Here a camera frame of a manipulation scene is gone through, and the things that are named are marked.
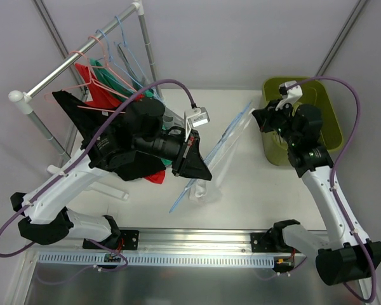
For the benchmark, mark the grey tank top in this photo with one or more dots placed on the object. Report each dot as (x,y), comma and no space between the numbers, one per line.
(171,119)

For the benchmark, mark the green tank top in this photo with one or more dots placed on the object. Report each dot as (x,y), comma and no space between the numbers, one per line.
(108,79)

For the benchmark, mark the olive green plastic basket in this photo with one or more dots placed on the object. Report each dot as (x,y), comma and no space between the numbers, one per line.
(314,93)

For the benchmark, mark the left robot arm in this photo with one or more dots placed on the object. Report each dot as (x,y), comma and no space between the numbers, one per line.
(46,216)

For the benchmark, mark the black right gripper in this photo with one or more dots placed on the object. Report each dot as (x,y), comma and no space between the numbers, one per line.
(268,113)

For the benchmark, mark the blue hanger under grey top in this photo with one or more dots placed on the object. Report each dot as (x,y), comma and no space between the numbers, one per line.
(132,66)

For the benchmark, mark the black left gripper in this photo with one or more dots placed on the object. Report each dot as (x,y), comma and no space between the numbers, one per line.
(184,154)

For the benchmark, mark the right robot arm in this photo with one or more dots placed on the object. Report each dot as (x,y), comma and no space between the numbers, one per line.
(348,254)

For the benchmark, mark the blue hanger under green top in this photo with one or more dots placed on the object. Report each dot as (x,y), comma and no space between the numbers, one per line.
(136,81)

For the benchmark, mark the aluminium rail with cable duct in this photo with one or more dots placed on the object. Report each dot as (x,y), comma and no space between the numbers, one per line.
(183,248)

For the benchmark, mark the black tank top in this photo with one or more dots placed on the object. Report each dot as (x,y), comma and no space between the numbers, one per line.
(82,117)

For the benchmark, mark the silver clothes rack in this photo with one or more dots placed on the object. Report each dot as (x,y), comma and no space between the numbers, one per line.
(21,99)

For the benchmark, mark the red tank top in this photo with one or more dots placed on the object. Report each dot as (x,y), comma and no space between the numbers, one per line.
(103,99)

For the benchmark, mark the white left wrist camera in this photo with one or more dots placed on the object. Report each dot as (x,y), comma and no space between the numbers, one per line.
(193,118)

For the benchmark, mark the white tank top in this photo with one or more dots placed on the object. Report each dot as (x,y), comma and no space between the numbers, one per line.
(219,165)

